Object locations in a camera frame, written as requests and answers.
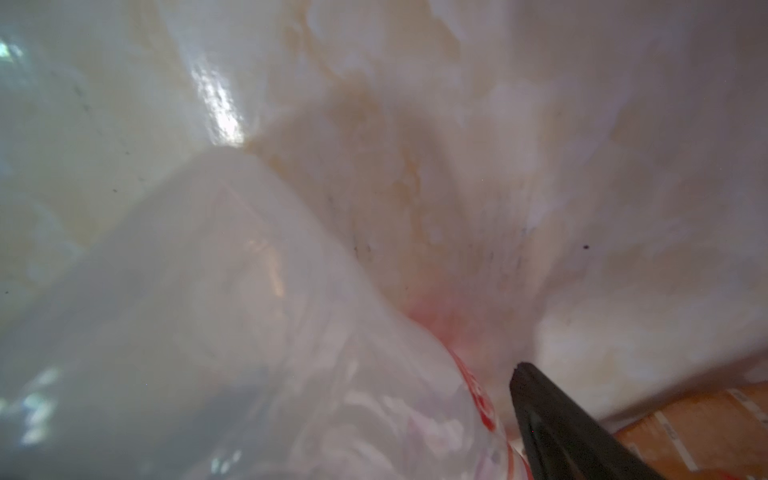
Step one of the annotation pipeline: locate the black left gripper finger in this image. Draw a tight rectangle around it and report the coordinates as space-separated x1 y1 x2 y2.
509 362 662 480

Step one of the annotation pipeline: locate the clear square plastic bottle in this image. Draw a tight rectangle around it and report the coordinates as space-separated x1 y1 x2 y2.
1 147 530 479

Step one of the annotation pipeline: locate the orange Nescafe coffee bottle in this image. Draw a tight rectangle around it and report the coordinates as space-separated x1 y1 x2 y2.
616 382 768 479

